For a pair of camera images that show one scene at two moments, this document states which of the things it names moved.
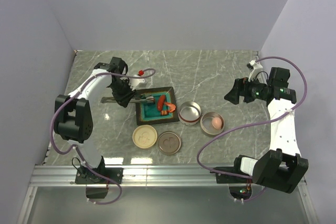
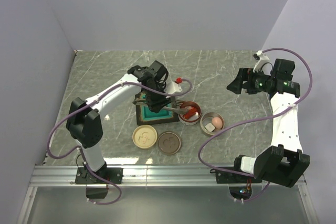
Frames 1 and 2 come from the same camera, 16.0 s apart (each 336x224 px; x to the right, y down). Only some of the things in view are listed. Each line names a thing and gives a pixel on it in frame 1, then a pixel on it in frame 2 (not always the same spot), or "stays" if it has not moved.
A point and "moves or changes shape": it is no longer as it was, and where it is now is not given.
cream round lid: x=145 y=136 stays
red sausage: x=160 y=102 moves or changes shape
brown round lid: x=169 y=142 stays
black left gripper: x=124 y=99 → x=155 y=106
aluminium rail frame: x=61 y=176 stays
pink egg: x=217 y=123 stays
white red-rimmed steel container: x=189 y=113 stays
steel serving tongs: x=145 y=99 moves or changes shape
